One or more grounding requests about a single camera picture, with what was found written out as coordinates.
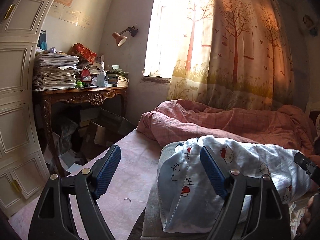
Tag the small red bag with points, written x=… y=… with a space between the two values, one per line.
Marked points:
x=86 y=75

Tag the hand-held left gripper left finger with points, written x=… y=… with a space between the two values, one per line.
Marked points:
x=107 y=172

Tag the red box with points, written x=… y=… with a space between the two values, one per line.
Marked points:
x=85 y=52

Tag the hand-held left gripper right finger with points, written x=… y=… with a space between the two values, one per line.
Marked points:
x=212 y=172

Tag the small green toy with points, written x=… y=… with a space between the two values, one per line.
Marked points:
x=80 y=84

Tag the clear plastic bag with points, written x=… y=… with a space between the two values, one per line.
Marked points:
x=68 y=136

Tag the pale printed cloth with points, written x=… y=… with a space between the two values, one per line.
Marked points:
x=296 y=212

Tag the open cardboard box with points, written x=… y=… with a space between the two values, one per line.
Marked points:
x=100 y=136

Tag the pink quilt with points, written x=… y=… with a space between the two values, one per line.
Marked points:
x=225 y=122

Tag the brown plush toy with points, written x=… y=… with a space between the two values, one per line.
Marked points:
x=307 y=20

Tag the teal plastic item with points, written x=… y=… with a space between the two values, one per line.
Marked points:
x=43 y=40

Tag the bright window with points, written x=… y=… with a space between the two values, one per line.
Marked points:
x=162 y=30

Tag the person's right hand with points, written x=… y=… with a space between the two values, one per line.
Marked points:
x=311 y=215

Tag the cream carved headboard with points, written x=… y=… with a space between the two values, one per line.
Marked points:
x=309 y=108

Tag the cream panelled wardrobe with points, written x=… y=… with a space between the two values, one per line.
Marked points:
x=17 y=105

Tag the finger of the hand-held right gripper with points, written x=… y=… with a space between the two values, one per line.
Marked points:
x=306 y=165

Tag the pink wall lamp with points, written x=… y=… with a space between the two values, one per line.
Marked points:
x=120 y=38

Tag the white wall paper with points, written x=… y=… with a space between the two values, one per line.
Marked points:
x=56 y=10
x=71 y=15
x=85 y=21

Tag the stack of books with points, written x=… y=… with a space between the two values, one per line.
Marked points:
x=117 y=78

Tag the stack of papers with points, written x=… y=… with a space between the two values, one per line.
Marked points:
x=55 y=72

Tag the tree print curtain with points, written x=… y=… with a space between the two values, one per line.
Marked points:
x=237 y=55

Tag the carved wooden desk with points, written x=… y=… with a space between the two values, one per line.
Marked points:
x=75 y=93

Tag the folded grey sweatshirt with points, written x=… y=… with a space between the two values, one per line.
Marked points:
x=152 y=205

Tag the clear plastic bottle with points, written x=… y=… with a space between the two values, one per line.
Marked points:
x=101 y=77

